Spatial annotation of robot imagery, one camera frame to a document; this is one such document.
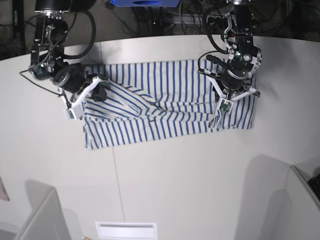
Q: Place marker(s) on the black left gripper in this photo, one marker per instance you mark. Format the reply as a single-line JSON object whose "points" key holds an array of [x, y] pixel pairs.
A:
{"points": [[235, 71]]}

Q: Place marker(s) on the blue white striped T-shirt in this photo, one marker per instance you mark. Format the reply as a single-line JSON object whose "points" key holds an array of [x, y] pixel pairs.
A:
{"points": [[155, 101]]}

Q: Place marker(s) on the grey partition panel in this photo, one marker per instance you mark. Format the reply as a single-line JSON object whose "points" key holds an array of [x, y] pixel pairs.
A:
{"points": [[304, 221], [45, 222]]}

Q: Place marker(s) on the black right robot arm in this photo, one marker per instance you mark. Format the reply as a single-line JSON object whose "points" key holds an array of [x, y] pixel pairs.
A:
{"points": [[47, 59]]}

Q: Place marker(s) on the grey left partition panel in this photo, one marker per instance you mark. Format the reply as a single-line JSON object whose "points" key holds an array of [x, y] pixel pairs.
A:
{"points": [[45, 222]]}

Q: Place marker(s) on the white power strip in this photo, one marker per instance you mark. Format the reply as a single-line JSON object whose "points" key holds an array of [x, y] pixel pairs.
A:
{"points": [[186, 19]]}

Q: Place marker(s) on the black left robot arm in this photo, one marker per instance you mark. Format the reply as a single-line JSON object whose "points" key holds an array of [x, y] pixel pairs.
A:
{"points": [[237, 35]]}

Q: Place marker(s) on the pink cloth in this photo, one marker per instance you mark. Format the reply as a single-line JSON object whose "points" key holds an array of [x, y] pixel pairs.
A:
{"points": [[3, 193]]}

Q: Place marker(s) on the black left floor post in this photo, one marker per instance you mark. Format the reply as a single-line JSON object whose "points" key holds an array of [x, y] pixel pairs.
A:
{"points": [[18, 25]]}

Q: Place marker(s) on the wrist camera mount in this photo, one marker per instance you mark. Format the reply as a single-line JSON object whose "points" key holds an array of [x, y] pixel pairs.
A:
{"points": [[226, 96], [74, 109]]}

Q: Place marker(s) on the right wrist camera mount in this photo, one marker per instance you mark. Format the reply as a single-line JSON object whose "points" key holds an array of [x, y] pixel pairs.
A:
{"points": [[74, 109]]}

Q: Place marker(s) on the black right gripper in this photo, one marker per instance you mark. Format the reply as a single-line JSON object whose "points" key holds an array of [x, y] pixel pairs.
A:
{"points": [[72, 78]]}

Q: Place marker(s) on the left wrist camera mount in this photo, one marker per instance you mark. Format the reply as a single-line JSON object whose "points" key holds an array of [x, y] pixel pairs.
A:
{"points": [[226, 96]]}

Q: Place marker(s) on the grey right partition panel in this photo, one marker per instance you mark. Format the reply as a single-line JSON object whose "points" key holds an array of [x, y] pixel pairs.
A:
{"points": [[304, 221]]}

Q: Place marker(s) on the blue box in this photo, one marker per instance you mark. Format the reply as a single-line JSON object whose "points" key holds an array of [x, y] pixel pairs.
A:
{"points": [[145, 3]]}

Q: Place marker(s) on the white label plate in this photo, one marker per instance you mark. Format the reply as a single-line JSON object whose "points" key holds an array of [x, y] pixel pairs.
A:
{"points": [[126, 231]]}

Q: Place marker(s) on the black keyboard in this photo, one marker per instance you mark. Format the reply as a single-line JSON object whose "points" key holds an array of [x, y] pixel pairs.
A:
{"points": [[314, 184]]}

